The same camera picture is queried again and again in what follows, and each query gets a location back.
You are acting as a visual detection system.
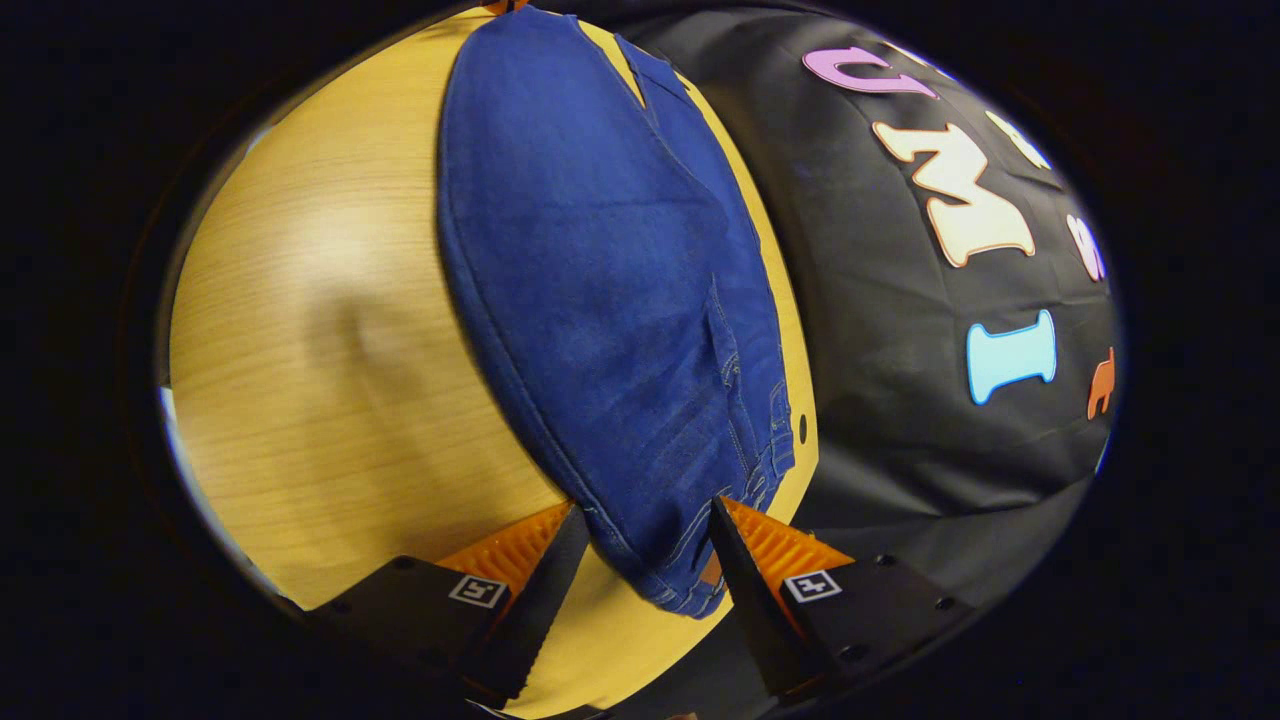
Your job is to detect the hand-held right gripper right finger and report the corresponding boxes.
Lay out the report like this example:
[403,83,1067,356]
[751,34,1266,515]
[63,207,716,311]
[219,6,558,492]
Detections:
[708,495,971,698]

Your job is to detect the black backdrop cloth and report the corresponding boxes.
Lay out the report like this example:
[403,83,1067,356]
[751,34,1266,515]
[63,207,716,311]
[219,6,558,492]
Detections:
[545,0,1121,716]

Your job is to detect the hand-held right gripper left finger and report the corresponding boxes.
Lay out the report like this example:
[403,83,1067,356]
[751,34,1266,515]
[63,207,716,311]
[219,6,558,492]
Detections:
[305,500,591,701]

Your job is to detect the blue jeans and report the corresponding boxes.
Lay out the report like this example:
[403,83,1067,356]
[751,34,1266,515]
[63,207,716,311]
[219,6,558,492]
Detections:
[437,5,797,619]

